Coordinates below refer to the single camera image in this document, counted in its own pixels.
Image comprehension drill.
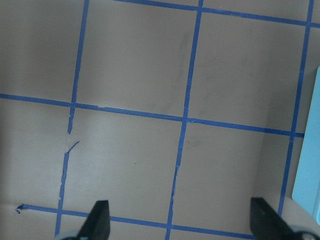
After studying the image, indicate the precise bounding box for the light blue plastic bin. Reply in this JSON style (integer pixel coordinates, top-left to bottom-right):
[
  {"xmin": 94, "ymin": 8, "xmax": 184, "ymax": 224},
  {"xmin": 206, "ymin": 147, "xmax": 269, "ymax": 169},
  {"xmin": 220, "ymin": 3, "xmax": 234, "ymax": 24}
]
[{"xmin": 292, "ymin": 69, "xmax": 320, "ymax": 224}]

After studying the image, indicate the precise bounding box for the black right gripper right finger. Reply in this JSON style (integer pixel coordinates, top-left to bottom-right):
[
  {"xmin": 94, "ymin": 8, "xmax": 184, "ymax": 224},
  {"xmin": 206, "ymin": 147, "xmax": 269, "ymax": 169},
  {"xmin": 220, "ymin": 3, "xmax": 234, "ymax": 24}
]
[{"xmin": 250, "ymin": 197, "xmax": 300, "ymax": 240}]

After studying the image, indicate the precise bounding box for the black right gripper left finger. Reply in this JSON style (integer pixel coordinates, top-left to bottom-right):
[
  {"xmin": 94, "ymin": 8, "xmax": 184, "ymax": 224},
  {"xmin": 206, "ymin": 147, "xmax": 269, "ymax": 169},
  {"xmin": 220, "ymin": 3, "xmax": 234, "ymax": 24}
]
[{"xmin": 75, "ymin": 200, "xmax": 111, "ymax": 240}]

